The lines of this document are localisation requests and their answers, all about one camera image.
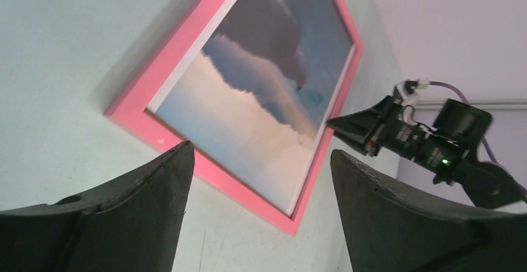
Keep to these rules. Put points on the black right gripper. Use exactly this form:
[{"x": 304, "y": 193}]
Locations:
[{"x": 447, "y": 148}]

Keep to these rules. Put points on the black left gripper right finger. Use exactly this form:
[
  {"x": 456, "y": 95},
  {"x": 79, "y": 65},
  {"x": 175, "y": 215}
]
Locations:
[{"x": 391, "y": 226}]

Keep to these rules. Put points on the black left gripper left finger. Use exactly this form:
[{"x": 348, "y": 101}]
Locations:
[{"x": 130, "y": 223}]

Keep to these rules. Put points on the seascape photo print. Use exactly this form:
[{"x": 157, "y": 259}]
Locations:
[{"x": 254, "y": 90}]

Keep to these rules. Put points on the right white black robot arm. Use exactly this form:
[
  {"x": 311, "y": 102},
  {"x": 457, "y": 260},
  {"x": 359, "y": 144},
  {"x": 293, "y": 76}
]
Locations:
[{"x": 489, "y": 186}]

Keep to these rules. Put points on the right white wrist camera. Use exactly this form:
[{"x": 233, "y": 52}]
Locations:
[{"x": 406, "y": 94}]

